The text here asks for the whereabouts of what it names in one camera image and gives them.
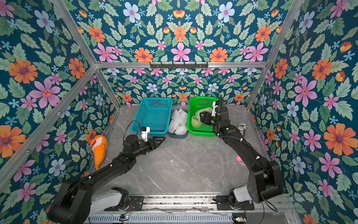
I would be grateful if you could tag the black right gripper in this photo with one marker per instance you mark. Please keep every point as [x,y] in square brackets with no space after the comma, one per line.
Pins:
[214,117]

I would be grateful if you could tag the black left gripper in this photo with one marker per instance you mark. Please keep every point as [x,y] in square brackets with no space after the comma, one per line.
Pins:
[152,144]

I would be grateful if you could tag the white foam net sleeve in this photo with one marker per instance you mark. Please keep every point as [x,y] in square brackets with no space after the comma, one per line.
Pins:
[209,110]
[195,122]

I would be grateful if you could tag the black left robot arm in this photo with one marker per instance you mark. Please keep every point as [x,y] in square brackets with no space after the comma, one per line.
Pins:
[72,204]

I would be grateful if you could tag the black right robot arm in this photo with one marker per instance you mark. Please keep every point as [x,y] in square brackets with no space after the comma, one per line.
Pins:
[264,180]

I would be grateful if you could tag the grey bin of nets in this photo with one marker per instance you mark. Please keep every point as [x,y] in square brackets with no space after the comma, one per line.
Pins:
[175,136]

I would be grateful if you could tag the pile of white foam nets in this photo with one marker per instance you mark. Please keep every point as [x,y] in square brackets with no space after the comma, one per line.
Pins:
[178,122]

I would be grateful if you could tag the bright green plastic basket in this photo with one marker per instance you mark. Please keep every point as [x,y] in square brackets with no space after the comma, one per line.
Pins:
[198,105]

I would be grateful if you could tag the teal plastic basket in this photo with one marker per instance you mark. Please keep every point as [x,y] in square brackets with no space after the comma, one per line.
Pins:
[154,113]

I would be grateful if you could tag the striped drink can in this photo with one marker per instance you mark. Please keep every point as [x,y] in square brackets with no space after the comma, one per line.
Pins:
[242,128]

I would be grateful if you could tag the orange clownfish toy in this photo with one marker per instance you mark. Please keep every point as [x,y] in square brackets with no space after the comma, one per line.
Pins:
[98,146]

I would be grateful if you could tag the pink alarm clock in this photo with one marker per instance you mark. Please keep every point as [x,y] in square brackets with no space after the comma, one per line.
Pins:
[239,159]

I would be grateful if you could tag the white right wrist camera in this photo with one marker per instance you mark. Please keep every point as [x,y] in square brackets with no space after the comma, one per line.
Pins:
[215,105]

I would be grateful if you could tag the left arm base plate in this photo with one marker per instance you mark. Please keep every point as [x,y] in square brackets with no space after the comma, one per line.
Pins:
[128,203]

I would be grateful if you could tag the black hook rail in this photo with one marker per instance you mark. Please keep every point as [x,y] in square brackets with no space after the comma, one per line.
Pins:
[184,65]

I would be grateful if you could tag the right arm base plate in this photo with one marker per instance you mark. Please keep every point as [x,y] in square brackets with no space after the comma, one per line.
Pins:
[229,203]

